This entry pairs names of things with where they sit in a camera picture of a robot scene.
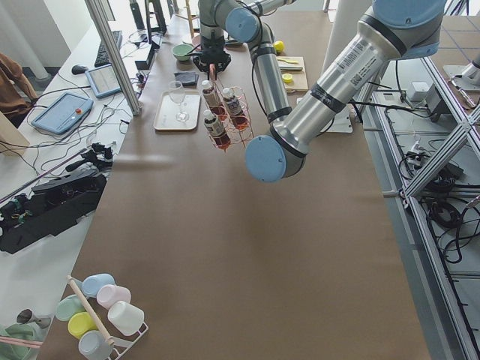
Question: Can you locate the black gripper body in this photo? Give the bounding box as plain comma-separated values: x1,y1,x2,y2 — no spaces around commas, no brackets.
191,35,229,72

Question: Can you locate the copper wire bottle basket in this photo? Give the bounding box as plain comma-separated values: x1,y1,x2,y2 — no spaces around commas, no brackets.
200,64,254,151

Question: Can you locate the tea bottle white cap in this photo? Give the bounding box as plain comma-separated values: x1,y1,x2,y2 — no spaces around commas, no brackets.
222,88,248,130
203,109,230,150

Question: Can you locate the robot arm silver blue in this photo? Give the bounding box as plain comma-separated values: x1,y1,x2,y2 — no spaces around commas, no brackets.
193,1,446,182

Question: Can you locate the pink bowl with ice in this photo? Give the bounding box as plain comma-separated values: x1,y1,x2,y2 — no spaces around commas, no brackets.
191,34,201,51

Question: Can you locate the grey folded cloth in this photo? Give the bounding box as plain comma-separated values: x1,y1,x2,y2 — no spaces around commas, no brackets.
174,71,199,87

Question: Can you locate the small mint green bowl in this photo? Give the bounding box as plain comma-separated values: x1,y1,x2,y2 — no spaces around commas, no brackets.
172,43,194,62

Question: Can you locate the clear wine glass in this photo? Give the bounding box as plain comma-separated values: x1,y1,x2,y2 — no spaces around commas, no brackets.
169,80,189,122

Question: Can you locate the cream serving tray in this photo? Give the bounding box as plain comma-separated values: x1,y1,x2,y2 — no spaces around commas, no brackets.
153,89,201,131

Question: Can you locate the half lemon slice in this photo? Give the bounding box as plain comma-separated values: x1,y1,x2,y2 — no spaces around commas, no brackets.
282,73,293,83

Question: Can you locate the wooden cutting board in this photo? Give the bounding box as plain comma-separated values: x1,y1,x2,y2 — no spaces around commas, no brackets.
277,56,309,93

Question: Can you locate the yellow plastic knife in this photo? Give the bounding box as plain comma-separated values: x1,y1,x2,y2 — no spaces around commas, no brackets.
277,57,299,65

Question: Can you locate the blue teach pendant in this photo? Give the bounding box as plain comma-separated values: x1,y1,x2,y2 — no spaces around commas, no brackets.
31,92,94,135
85,64,121,99

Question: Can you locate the black keyboard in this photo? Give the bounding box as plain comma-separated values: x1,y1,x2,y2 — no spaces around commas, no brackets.
94,30,124,68

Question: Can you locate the black computer mouse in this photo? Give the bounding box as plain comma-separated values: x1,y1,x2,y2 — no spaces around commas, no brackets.
71,64,89,75

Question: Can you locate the black equipment case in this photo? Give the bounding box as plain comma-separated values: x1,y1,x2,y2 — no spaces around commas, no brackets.
1,169,107,254

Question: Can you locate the light blue plastic cup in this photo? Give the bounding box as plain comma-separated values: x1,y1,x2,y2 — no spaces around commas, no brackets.
81,273,116,298

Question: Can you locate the pink plastic cup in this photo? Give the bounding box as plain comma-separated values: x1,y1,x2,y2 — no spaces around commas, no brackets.
96,284,131,309

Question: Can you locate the white plastic cup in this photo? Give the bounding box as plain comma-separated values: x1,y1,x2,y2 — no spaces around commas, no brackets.
107,301,145,336

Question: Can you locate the green plastic cup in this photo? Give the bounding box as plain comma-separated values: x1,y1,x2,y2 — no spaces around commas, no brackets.
55,294,85,322

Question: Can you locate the yellow plastic cup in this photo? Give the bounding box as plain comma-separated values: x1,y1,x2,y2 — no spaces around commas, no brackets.
67,311,98,339

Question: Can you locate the grey plastic cup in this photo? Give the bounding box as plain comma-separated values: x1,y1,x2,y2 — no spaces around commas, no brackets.
78,330,113,360

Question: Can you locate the steel cocktail jigger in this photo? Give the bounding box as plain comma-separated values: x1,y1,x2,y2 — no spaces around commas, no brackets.
16,309,52,329

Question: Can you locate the green bowl with utensils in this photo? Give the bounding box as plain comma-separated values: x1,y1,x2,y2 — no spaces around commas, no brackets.
1,324,43,359

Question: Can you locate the aluminium frame post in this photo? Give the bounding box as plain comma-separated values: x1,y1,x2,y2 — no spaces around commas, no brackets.
85,0,141,116

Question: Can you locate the white wire cup rack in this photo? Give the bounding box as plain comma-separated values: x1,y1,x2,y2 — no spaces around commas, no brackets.
67,276,149,359

